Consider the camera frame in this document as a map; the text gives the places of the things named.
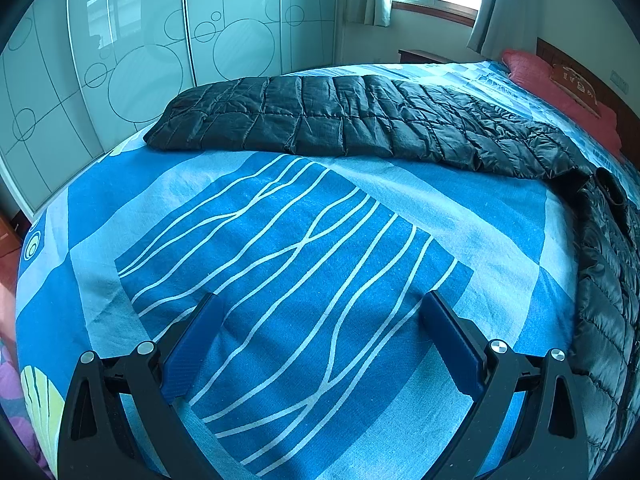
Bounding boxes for dark wooden headboard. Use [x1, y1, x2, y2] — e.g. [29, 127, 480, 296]
[536, 38, 639, 158]

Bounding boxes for blue patterned bed sheet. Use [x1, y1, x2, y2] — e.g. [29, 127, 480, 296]
[16, 62, 639, 479]

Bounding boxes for grey curtain left of headboard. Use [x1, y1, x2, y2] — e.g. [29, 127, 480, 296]
[468, 0, 540, 60]

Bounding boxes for small dark red cushion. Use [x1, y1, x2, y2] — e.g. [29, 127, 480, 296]
[551, 64, 601, 117]

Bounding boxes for red pillow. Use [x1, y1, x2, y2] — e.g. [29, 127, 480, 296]
[502, 49, 622, 158]

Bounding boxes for wall socket plate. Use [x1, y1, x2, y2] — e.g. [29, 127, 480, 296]
[610, 70, 629, 94]

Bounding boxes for black quilted puffer jacket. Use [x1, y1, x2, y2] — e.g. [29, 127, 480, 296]
[144, 75, 639, 478]

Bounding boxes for wooden nightstand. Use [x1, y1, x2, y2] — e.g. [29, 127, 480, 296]
[398, 49, 451, 64]

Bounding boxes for white glass wardrobe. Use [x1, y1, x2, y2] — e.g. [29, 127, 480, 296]
[1, 0, 336, 214]

